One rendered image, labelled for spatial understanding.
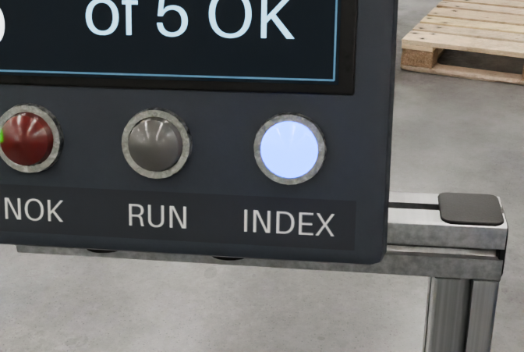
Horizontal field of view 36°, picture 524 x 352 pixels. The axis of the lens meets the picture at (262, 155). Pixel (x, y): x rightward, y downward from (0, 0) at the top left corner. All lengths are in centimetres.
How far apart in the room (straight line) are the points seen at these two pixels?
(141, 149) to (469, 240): 16
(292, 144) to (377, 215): 4
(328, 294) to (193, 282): 36
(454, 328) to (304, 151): 15
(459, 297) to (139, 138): 19
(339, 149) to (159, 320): 180
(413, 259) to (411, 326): 168
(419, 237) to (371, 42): 12
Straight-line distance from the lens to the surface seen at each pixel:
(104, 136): 31
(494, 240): 38
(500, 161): 291
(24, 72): 32
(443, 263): 39
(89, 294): 221
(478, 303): 40
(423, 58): 367
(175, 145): 30
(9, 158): 32
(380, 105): 29
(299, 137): 29
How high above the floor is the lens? 124
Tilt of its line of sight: 26 degrees down
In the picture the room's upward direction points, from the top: 1 degrees counter-clockwise
